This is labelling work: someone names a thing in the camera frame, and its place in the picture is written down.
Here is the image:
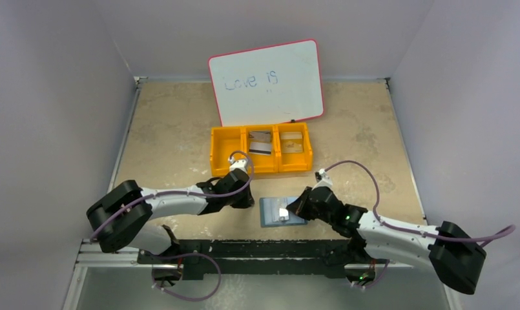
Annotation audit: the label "blue leather card holder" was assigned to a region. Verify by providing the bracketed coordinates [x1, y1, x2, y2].
[259, 196, 307, 228]

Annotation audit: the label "white VIP card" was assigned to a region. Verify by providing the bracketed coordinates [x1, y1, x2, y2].
[249, 141, 273, 156]

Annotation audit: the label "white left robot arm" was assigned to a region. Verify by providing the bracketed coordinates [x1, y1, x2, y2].
[86, 168, 255, 256]

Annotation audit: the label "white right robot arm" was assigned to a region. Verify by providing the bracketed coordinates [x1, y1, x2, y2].
[286, 187, 486, 295]

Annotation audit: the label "cards in right bin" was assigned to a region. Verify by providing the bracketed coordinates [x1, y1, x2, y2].
[280, 132, 304, 154]

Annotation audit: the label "yellow middle bin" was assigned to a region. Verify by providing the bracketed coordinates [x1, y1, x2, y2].
[241, 125, 278, 174]

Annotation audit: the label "yellow bin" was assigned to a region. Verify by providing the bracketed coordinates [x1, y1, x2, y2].
[209, 127, 247, 176]
[241, 125, 278, 174]
[273, 122, 313, 172]

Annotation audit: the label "yellow left bin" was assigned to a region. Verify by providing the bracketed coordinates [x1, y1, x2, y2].
[209, 127, 247, 176]

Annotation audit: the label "yellow right bin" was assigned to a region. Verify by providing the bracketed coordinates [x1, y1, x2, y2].
[273, 122, 313, 172]

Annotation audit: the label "pink framed whiteboard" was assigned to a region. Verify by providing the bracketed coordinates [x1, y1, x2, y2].
[208, 39, 324, 127]

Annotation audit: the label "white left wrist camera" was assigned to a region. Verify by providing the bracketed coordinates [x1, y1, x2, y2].
[228, 156, 249, 174]

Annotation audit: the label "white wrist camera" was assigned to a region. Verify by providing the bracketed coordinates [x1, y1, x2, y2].
[228, 156, 249, 174]
[313, 169, 333, 189]

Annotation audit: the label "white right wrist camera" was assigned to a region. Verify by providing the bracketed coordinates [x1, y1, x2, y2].
[313, 169, 333, 189]

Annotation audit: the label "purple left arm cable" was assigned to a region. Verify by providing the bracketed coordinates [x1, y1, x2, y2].
[89, 150, 255, 243]

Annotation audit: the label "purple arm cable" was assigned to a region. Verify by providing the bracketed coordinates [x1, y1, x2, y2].
[89, 150, 255, 243]
[324, 160, 516, 249]

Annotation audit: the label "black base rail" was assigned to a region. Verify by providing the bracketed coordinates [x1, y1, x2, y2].
[138, 240, 386, 282]

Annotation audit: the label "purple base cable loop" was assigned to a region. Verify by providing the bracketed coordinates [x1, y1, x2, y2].
[151, 253, 222, 302]

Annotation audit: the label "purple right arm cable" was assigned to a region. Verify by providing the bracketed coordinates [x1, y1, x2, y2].
[324, 160, 516, 249]

